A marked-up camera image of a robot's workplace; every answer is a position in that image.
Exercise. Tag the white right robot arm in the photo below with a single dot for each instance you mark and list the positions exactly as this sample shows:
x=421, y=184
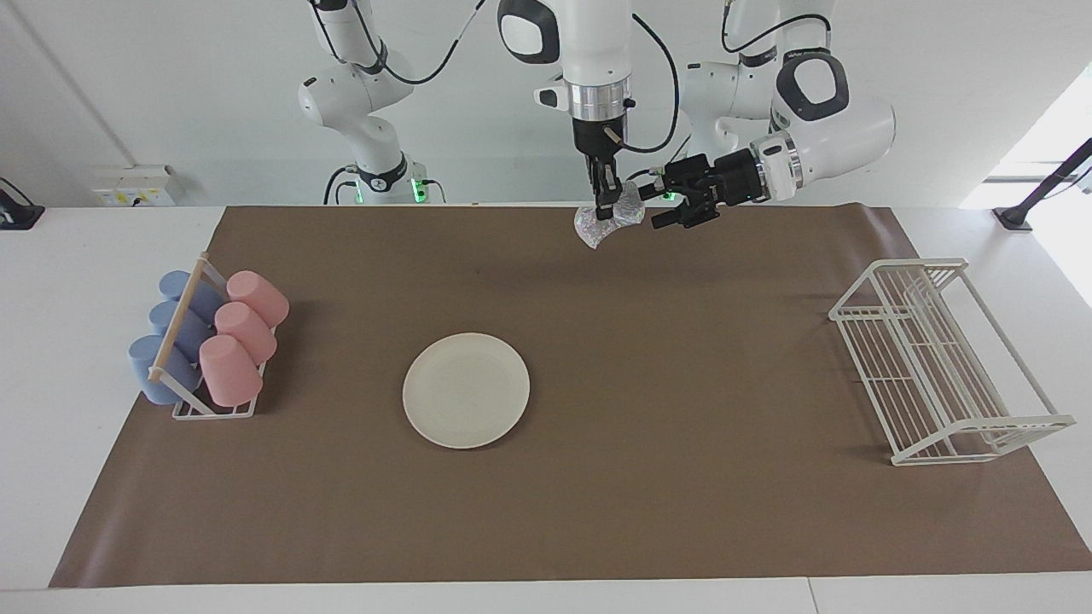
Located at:
x=597, y=43

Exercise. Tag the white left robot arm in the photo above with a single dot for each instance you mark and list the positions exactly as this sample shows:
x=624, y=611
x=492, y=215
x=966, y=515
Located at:
x=845, y=128

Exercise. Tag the pink cup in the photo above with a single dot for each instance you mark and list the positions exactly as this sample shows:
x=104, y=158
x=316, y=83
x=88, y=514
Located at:
x=230, y=371
x=260, y=297
x=247, y=333

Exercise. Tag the white wall socket box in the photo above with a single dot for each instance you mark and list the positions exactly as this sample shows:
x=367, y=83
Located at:
x=132, y=186

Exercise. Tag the cream round plate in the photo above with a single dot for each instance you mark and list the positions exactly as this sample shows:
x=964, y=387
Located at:
x=466, y=390

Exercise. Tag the black mounting stand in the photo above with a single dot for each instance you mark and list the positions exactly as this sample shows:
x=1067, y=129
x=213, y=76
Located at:
x=1045, y=189

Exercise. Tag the white cup holder rack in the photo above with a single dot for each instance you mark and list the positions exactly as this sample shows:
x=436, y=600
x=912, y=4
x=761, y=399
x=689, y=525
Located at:
x=181, y=315

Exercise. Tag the blue cup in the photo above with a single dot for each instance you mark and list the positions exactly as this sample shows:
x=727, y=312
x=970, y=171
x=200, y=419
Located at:
x=205, y=298
x=162, y=371
x=189, y=331

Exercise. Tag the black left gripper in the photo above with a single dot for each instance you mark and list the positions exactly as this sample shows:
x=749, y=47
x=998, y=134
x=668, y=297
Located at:
x=738, y=177

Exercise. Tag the black table clamp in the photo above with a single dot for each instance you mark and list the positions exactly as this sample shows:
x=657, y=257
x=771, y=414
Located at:
x=17, y=213

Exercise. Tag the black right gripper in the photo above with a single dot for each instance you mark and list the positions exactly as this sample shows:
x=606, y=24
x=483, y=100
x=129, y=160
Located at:
x=599, y=136

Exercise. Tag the brown table mat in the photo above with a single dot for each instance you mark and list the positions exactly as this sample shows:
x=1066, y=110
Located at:
x=640, y=469

